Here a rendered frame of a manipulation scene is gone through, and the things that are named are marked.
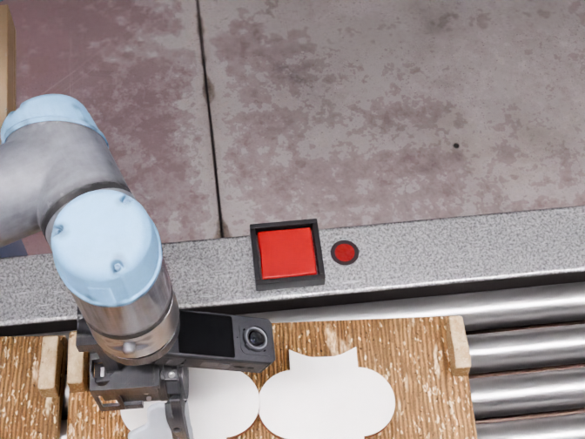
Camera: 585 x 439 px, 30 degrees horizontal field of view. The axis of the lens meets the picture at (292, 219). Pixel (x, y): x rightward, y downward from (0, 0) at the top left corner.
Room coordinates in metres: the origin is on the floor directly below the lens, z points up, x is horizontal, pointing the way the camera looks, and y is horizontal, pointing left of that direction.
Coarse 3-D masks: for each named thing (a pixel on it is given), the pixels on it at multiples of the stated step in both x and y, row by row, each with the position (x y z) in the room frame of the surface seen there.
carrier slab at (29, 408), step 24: (0, 336) 0.46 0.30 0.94; (24, 336) 0.46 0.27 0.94; (0, 360) 0.43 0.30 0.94; (24, 360) 0.43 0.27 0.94; (0, 384) 0.40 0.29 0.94; (24, 384) 0.40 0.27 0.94; (0, 408) 0.38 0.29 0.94; (24, 408) 0.38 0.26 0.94; (48, 408) 0.38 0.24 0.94; (0, 432) 0.35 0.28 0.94; (24, 432) 0.35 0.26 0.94; (48, 432) 0.35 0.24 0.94
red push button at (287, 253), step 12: (300, 228) 0.60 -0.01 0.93; (264, 240) 0.58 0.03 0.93; (276, 240) 0.59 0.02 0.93; (288, 240) 0.59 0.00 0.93; (300, 240) 0.59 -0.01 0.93; (312, 240) 0.59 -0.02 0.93; (264, 252) 0.57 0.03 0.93; (276, 252) 0.57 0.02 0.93; (288, 252) 0.57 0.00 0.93; (300, 252) 0.57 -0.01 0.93; (312, 252) 0.57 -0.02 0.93; (264, 264) 0.56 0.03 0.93; (276, 264) 0.56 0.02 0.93; (288, 264) 0.56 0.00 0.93; (300, 264) 0.56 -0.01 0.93; (312, 264) 0.56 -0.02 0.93; (264, 276) 0.54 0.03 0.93; (276, 276) 0.54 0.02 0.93; (288, 276) 0.54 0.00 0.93
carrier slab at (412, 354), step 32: (352, 320) 0.49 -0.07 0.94; (384, 320) 0.49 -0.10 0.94; (416, 320) 0.49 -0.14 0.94; (288, 352) 0.45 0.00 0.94; (320, 352) 0.45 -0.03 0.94; (384, 352) 0.45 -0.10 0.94; (416, 352) 0.46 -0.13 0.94; (256, 384) 0.41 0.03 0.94; (416, 384) 0.42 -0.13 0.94; (448, 384) 0.42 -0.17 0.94; (96, 416) 0.37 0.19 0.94; (416, 416) 0.38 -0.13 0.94; (448, 416) 0.39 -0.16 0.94
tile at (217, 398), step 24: (192, 384) 0.40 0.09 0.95; (216, 384) 0.40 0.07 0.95; (240, 384) 0.41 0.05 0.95; (144, 408) 0.38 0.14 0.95; (192, 408) 0.38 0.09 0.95; (216, 408) 0.38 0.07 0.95; (240, 408) 0.38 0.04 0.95; (192, 432) 0.35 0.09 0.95; (216, 432) 0.35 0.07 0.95; (240, 432) 0.36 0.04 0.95
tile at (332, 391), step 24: (312, 360) 0.44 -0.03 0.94; (336, 360) 0.44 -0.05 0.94; (288, 384) 0.41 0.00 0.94; (312, 384) 0.41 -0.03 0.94; (336, 384) 0.41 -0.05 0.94; (360, 384) 0.41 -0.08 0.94; (384, 384) 0.41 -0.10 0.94; (264, 408) 0.38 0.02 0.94; (288, 408) 0.39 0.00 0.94; (312, 408) 0.39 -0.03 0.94; (336, 408) 0.39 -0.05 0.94; (360, 408) 0.39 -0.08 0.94; (384, 408) 0.39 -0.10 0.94; (288, 432) 0.36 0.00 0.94; (312, 432) 0.36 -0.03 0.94; (336, 432) 0.36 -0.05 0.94; (360, 432) 0.36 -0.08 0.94
